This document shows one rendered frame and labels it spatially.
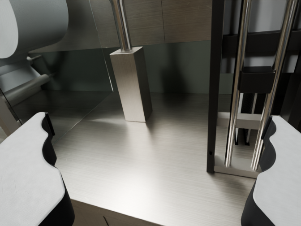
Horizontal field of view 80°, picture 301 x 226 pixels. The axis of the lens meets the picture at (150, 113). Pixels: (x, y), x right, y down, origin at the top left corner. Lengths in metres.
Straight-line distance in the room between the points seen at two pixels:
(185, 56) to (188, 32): 0.10
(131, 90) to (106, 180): 0.31
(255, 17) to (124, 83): 0.44
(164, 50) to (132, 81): 0.27
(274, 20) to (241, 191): 0.35
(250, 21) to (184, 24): 0.47
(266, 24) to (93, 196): 0.52
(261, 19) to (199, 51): 0.48
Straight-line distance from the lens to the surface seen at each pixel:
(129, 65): 0.63
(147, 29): 0.86
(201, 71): 0.86
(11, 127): 0.65
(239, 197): 0.49
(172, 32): 0.83
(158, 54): 0.87
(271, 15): 0.38
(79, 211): 0.67
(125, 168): 0.55
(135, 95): 0.67
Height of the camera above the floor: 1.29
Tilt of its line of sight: 31 degrees down
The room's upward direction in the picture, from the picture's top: 9 degrees counter-clockwise
